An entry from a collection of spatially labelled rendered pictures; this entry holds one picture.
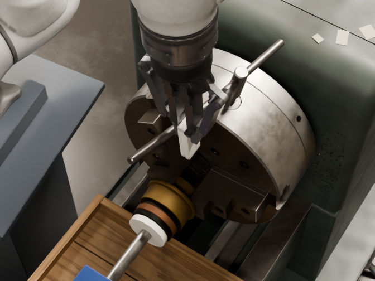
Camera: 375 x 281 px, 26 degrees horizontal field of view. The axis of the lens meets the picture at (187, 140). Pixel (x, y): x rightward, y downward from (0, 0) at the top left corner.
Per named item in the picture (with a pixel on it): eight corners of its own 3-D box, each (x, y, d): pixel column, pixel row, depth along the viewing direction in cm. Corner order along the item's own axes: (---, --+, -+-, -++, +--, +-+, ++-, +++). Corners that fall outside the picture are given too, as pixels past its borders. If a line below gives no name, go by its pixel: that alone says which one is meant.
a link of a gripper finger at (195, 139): (193, 112, 108) (213, 122, 107) (196, 134, 112) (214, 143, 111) (187, 120, 107) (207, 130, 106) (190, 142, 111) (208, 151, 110)
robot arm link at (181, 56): (190, 51, 87) (192, 84, 91) (233, -4, 90) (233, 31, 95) (120, 18, 89) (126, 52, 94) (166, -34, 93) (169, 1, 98)
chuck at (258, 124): (144, 119, 158) (163, 27, 130) (279, 210, 154) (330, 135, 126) (116, 152, 154) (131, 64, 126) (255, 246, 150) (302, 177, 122)
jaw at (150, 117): (190, 136, 140) (155, 86, 133) (210, 139, 136) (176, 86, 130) (153, 184, 135) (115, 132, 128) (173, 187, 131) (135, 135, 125)
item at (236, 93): (226, 100, 129) (241, 62, 119) (236, 110, 129) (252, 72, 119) (217, 108, 129) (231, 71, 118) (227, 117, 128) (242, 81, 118)
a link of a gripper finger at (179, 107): (171, 80, 99) (161, 75, 99) (174, 130, 108) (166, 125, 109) (188, 58, 101) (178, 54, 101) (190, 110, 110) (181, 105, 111)
